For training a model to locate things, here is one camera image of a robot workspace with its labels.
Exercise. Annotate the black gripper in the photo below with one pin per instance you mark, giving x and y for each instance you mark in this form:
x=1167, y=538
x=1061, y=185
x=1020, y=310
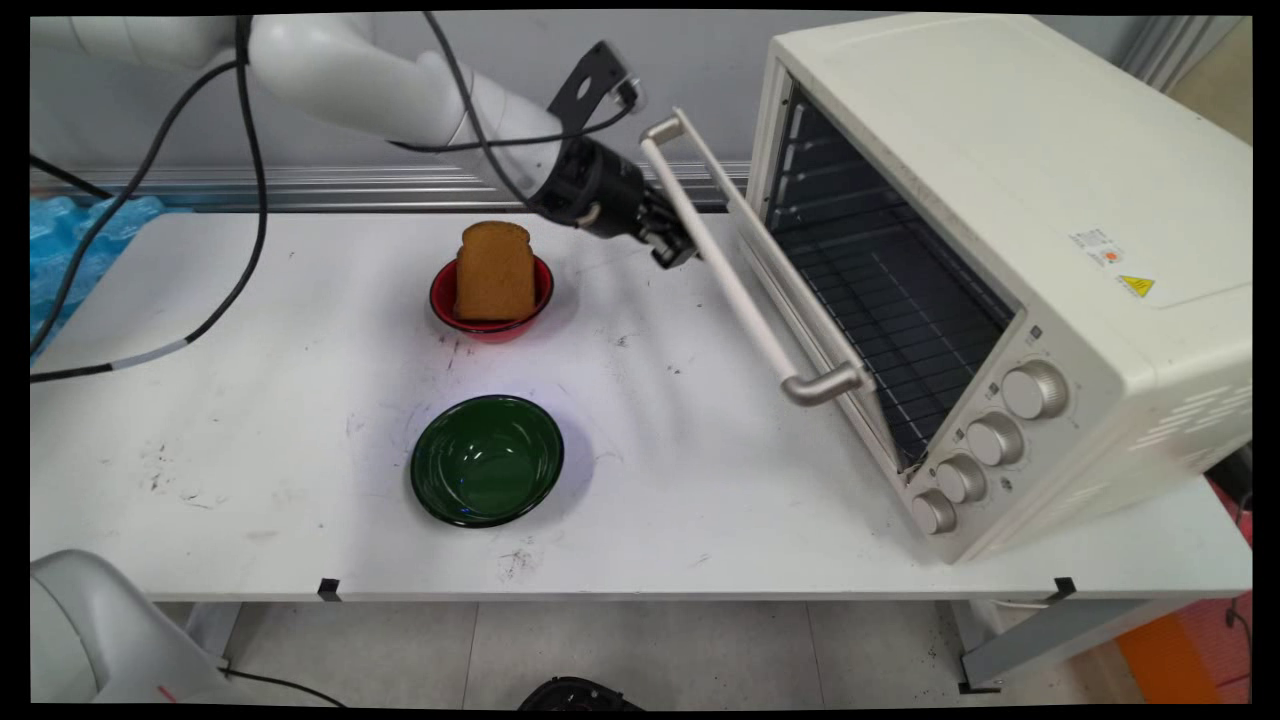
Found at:
x=595, y=190

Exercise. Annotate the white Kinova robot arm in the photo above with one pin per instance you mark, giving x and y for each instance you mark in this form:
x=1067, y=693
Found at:
x=350, y=80

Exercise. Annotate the grey-white robot base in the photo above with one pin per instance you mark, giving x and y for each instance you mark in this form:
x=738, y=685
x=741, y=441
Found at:
x=90, y=640

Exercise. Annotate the brown toast bread slice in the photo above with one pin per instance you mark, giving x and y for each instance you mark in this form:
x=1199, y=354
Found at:
x=495, y=272

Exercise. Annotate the red bowl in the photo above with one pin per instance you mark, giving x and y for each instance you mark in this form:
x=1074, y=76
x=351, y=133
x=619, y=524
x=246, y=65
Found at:
x=490, y=325

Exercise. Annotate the dark green bowl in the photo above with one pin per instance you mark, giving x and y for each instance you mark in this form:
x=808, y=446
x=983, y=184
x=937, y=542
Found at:
x=487, y=460

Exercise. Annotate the cream toaster oven body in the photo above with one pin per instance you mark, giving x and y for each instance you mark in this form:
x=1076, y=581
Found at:
x=1010, y=160

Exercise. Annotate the silver oven knob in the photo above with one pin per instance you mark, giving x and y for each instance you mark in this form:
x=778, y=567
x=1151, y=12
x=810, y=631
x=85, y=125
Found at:
x=933, y=512
x=960, y=479
x=1036, y=390
x=995, y=438

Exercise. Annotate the white printed oven label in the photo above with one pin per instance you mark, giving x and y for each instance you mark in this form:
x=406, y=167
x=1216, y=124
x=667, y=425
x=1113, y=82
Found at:
x=1096, y=246

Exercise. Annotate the black object on floor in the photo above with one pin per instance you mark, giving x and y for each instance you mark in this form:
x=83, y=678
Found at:
x=575, y=694

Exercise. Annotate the yellow warning triangle sticker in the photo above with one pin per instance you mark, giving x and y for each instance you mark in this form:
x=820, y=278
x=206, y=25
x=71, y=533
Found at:
x=1137, y=286

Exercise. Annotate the black table edge clip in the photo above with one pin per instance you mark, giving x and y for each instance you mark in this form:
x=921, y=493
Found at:
x=329, y=589
x=1065, y=588

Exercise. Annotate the grey curtain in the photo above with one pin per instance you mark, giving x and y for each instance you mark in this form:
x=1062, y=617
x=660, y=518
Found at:
x=1165, y=50

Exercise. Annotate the grey metal table leg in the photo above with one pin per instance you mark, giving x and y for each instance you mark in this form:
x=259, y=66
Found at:
x=1050, y=640

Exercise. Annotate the blue bubble wrap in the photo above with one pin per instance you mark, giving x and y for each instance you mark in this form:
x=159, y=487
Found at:
x=75, y=250

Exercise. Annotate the aluminium wall rail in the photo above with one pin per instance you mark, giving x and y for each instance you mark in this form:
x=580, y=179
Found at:
x=350, y=185

